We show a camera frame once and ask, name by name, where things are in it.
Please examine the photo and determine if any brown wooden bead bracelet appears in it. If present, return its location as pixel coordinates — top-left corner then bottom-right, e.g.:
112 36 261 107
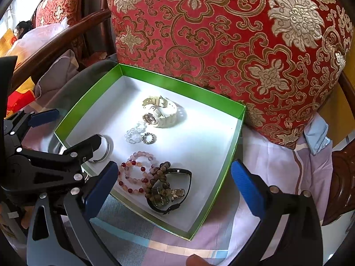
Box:
144 161 174 200

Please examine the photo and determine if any person's right hand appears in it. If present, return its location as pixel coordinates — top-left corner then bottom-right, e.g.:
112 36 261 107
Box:
185 254 213 266

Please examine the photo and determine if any red and pink bead bracelet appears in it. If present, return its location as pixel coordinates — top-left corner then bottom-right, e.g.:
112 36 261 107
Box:
118 152 157 196

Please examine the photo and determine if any small red gold patterned cushion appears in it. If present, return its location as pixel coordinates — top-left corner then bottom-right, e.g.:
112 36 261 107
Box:
30 0 86 67

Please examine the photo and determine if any green cardboard box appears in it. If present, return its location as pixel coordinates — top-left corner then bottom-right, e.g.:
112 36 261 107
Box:
54 63 247 241

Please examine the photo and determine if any large red gold patterned cushion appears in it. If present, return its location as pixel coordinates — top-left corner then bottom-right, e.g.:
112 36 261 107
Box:
105 0 350 150

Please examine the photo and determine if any red box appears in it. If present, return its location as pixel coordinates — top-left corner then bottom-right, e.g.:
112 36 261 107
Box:
7 90 36 117

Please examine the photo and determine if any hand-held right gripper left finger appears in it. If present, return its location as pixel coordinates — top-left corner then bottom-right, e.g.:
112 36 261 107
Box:
26 161 120 266

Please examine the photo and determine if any clear crystal bead bracelet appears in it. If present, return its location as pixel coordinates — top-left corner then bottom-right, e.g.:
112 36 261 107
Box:
126 120 147 145

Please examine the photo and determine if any dark wooden chair armrest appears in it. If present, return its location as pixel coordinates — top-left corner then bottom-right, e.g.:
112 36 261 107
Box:
11 8 112 87
322 69 355 228

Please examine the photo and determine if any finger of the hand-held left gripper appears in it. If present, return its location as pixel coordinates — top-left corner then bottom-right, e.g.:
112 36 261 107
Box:
5 109 60 137
8 134 103 194

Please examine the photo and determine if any yellow bag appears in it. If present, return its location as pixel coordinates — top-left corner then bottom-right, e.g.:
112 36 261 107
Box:
0 29 20 58

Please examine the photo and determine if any white plastic bag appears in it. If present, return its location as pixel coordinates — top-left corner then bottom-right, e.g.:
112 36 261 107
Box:
8 23 70 59

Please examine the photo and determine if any white wristwatch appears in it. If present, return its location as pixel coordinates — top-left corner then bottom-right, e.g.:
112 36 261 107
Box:
141 96 186 128

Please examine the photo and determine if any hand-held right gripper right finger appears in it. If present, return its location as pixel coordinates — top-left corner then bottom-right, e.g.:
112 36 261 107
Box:
230 159 323 266

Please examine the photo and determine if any black wristwatch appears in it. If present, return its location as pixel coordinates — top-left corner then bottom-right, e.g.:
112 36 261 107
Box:
146 168 193 215

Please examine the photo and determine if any grey blue cloth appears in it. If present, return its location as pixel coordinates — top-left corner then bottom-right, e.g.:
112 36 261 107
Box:
304 115 333 156

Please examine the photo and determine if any silver bangle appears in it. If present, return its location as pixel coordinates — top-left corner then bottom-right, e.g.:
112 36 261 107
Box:
88 134 114 163

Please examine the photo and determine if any small silver ring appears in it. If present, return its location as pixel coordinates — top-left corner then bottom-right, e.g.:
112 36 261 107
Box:
141 132 157 145

